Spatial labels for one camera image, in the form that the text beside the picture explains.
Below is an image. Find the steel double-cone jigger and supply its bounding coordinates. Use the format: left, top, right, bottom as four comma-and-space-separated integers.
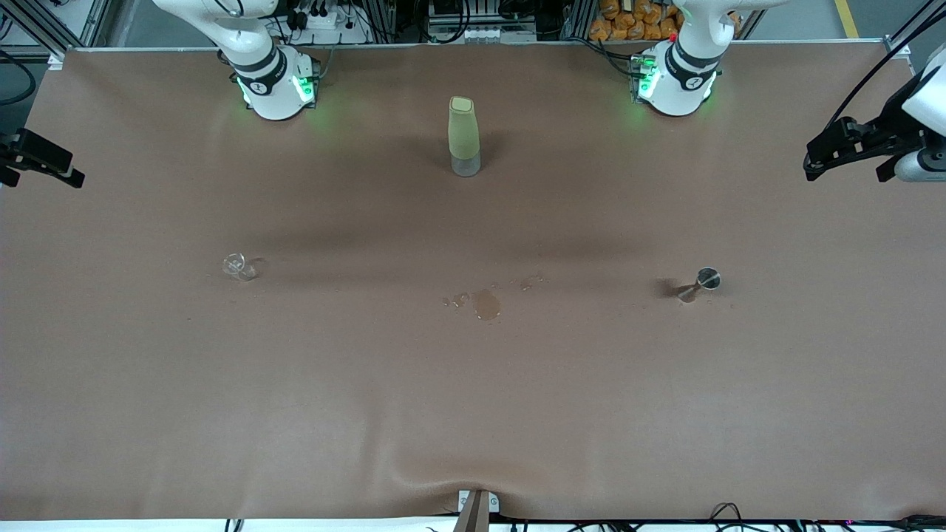
678, 267, 722, 304

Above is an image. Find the brown liquid puddle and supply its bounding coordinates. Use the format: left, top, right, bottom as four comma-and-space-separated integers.
473, 288, 504, 321

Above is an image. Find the grey electronics box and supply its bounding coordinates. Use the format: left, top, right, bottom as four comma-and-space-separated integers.
427, 0, 539, 44

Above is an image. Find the white power strip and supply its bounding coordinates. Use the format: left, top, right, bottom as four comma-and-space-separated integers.
285, 0, 370, 45

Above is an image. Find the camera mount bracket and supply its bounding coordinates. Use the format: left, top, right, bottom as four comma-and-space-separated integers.
452, 489, 500, 532

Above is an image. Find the orange packaged goods pile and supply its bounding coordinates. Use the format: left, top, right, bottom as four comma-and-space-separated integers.
589, 0, 682, 43

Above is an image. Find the brown table mat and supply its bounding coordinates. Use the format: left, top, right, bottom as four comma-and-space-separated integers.
0, 41, 946, 522

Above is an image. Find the clear glass measuring cup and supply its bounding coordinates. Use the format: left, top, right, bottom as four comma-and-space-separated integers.
223, 253, 261, 282

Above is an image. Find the aluminium corner frame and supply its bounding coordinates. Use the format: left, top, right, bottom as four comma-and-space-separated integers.
0, 0, 112, 72
883, 0, 946, 61

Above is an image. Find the tall olive green bottle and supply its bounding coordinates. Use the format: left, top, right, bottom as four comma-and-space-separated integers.
448, 96, 482, 178

